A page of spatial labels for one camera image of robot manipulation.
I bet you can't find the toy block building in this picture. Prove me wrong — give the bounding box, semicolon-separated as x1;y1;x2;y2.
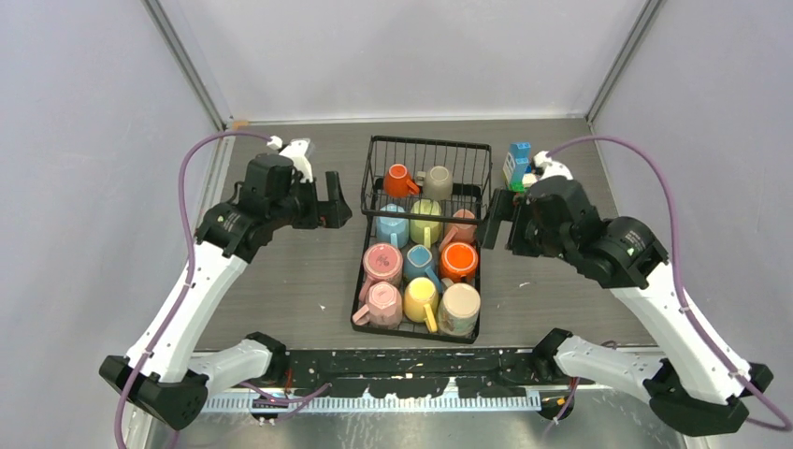
502;142;533;193

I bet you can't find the light blue mug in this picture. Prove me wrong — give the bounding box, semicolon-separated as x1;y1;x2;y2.
374;215;410;249

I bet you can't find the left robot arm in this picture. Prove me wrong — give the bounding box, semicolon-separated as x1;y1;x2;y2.
99;153;352;430

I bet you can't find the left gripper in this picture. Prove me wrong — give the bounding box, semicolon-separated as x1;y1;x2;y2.
269;171;351;230

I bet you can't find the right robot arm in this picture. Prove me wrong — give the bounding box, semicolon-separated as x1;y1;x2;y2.
477;176;773;437

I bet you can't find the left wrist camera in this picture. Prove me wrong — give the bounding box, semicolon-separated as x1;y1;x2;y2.
267;136;315;183

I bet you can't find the orange mug front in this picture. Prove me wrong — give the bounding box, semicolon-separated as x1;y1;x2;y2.
440;242;480;282

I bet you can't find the blue mug front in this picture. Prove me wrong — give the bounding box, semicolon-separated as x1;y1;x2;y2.
402;244;443;293

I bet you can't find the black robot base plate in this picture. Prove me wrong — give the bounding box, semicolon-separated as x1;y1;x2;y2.
252;348;570;398

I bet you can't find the pink round mug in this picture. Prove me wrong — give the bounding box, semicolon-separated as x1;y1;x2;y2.
358;243;404;303

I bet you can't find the grey mug on shelf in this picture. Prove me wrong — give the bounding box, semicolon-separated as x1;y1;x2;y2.
415;166;454;201

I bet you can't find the black wire dish rack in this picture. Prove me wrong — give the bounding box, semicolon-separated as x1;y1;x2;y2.
351;136;492;344

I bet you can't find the cream floral tall mug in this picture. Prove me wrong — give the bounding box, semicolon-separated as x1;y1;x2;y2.
438;282;481;337

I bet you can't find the orange mug on shelf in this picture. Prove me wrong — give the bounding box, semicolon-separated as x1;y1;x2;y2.
383;164;421;197

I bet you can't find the yellow mug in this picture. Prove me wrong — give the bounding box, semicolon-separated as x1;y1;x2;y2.
403;277;440;333

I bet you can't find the pink faceted mug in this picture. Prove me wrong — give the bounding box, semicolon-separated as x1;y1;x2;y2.
352;282;403;329

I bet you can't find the light green mug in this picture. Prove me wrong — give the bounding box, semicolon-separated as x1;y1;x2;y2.
409;199;442;248

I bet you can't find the salmon pink mug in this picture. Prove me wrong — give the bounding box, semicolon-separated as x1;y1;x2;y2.
439;209;477;252

